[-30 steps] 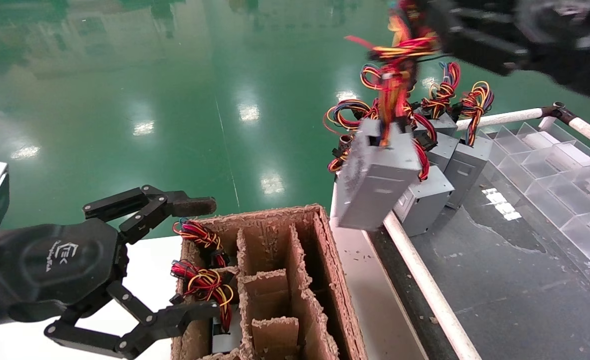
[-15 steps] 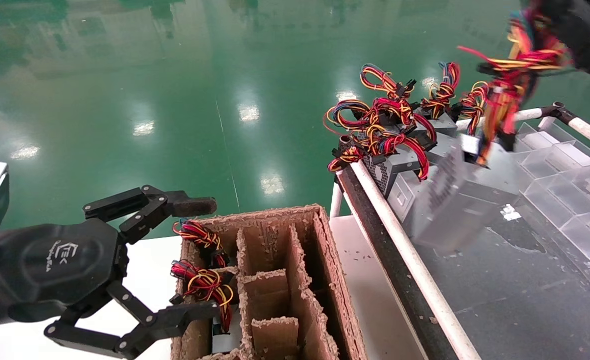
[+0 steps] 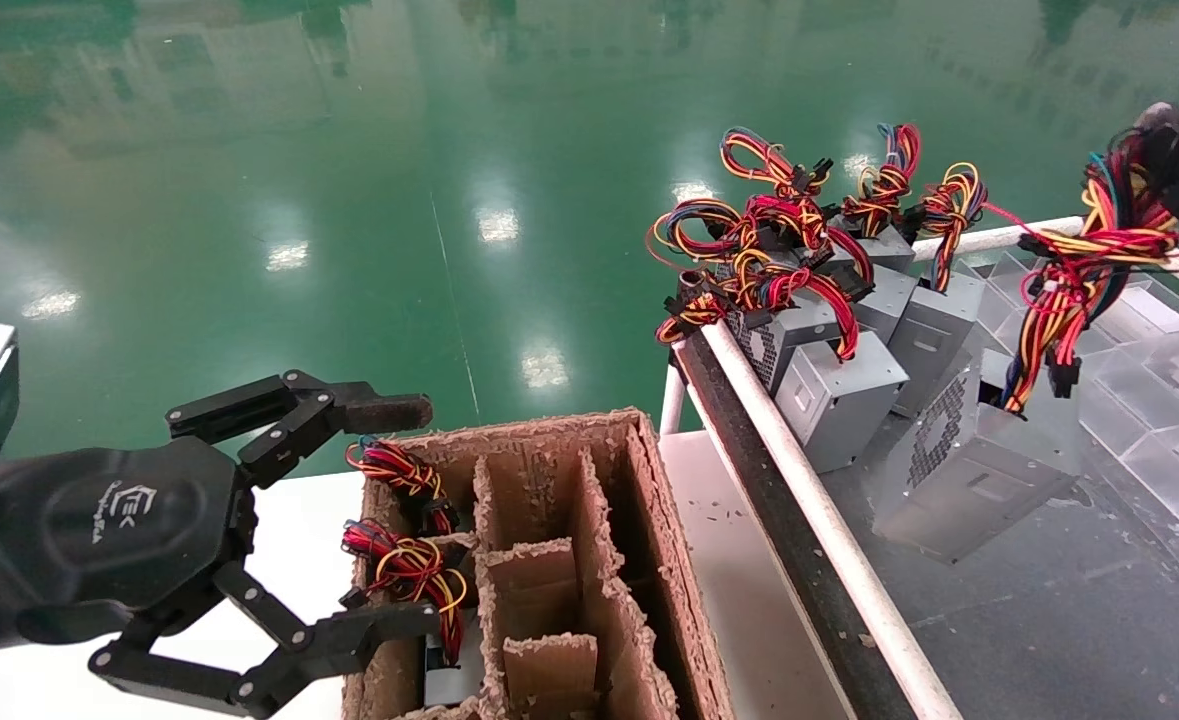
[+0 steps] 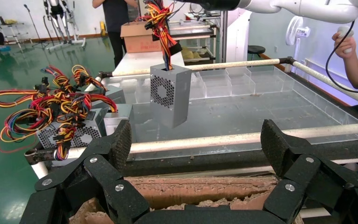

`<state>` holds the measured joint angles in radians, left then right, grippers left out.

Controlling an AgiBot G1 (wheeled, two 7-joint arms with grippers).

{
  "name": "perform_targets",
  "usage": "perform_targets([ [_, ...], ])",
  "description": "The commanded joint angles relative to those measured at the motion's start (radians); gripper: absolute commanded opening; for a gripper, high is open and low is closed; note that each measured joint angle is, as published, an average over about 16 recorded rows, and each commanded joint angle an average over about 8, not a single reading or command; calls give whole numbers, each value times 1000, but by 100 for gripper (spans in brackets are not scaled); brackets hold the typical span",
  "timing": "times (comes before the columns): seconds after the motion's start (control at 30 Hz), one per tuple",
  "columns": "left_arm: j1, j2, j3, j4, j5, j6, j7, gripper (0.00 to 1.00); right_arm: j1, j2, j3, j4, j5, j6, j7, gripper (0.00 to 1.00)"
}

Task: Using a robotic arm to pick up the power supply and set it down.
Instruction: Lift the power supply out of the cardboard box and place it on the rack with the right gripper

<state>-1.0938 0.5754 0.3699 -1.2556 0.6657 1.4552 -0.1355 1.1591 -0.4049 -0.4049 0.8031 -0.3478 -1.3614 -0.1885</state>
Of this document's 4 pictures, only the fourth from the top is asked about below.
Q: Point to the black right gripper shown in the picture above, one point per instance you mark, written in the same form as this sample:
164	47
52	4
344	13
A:
216	4

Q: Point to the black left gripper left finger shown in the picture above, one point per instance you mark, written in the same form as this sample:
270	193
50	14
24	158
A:
105	173

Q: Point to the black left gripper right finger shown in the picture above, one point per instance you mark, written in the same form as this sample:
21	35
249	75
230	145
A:
302	167

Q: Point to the white handheld remote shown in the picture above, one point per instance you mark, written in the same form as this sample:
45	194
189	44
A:
345	31

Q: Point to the operator forearm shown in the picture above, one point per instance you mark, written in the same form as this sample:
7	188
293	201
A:
356	72

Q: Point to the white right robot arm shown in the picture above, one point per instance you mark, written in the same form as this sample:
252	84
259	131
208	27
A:
321	10

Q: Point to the operator hand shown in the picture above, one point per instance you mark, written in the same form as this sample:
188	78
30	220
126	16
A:
342	43

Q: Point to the metal pipe shelf rack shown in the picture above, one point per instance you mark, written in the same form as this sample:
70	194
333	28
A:
197	27

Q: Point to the white cabinet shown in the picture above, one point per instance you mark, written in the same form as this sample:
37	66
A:
237	37

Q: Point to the mesh-sided grey power supply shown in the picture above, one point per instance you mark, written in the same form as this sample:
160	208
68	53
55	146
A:
86	134

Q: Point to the silver power supply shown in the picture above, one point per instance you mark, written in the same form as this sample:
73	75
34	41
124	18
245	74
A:
117	119

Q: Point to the yellow bags on shelf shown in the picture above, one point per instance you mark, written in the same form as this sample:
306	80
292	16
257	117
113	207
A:
191	55

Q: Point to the black round stool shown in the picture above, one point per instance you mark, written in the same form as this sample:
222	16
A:
256	49

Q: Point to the white pvc leg pipe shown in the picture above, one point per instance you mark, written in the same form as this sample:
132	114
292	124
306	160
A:
39	169

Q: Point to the plain grey power supply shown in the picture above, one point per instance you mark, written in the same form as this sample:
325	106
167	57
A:
115	95

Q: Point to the white standing fan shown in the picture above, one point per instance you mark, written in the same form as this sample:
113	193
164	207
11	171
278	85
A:
293	31

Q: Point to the small clear acrylic box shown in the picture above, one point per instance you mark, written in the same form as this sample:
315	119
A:
217	88
268	85
198	89
142	94
242	86

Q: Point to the cardboard box with red print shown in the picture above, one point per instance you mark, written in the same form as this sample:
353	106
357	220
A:
137	40

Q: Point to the clear acrylic tray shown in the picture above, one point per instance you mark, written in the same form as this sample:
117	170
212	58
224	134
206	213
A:
228	117

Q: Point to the standing person in black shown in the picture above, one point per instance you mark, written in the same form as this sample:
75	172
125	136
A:
115	18

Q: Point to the yellow floor sign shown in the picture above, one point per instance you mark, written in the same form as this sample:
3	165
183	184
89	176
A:
102	28

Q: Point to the humanoid robot on stand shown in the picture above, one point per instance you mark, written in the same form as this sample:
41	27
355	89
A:
56	10

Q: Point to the black microphone stand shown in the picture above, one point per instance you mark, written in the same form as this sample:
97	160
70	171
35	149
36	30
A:
32	23

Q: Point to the black frame beam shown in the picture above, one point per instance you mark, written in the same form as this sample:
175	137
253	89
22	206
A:
197	165

